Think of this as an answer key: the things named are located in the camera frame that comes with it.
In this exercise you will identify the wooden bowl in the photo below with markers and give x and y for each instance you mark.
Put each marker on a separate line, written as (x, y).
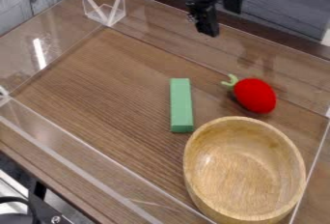
(244, 171)

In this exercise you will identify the green rectangular block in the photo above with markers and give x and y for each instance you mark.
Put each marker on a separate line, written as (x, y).
(180, 105)

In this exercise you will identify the clear acrylic tray wall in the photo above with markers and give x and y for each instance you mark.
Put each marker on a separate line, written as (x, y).
(96, 184)

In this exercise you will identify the clear acrylic corner bracket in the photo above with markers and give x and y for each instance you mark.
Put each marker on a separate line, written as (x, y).
(105, 14)

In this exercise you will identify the red plush strawberry toy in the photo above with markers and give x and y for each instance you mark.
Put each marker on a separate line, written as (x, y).
(252, 93)

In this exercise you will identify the black table clamp mount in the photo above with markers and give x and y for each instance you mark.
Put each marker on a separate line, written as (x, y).
(47, 214)

